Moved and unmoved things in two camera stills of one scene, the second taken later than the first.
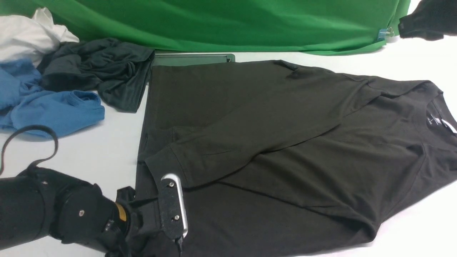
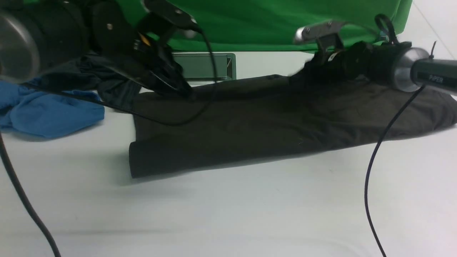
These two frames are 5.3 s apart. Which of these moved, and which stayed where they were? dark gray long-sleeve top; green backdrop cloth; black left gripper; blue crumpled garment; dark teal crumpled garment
Moved: dark gray long-sleeve top; black left gripper
Stayed: dark teal crumpled garment; green backdrop cloth; blue crumpled garment
